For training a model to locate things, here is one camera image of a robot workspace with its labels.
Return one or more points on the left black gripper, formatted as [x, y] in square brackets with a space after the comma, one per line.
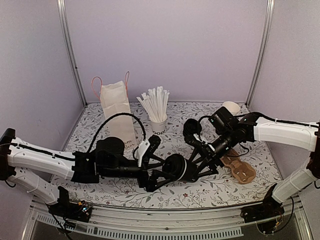
[150, 184]

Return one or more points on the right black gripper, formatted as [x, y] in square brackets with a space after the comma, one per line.
[208, 157]

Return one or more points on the black plastic cup lid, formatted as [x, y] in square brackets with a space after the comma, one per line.
[174, 167]

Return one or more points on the stack of paper cups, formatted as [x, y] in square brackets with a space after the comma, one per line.
[232, 107]

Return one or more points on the black paper coffee cup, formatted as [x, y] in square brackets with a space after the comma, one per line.
[190, 175]

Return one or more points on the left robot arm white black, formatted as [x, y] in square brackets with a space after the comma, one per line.
[18, 159]

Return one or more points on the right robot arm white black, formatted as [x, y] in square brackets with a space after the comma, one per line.
[255, 126]

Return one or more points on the floral table mat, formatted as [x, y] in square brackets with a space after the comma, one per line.
[219, 190]

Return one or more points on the brown cardboard cup carrier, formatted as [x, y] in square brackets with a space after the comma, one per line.
[241, 170]

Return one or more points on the stack of black cup lids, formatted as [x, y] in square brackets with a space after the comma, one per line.
[191, 130]

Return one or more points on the white cup holding straws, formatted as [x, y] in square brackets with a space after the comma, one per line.
[158, 128]

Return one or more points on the bundle of white wrapped straws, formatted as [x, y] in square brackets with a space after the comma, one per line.
[155, 102]

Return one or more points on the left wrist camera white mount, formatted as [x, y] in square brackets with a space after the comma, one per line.
[145, 150]

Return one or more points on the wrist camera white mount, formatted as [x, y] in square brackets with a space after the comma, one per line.
[200, 145]
[145, 150]

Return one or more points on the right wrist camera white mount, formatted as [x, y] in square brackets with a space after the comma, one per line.
[200, 145]

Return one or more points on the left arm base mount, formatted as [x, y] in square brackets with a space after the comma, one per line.
[80, 211]

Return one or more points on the white paper bag orange handles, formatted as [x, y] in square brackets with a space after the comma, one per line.
[114, 100]

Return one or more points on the aluminium front rail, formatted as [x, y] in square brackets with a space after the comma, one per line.
[124, 223]

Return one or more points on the left aluminium frame post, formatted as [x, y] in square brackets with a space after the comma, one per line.
[61, 6]

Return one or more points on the aluminium frame post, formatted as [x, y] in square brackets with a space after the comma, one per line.
[270, 5]
[61, 6]

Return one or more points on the right aluminium frame post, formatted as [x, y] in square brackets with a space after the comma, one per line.
[270, 5]

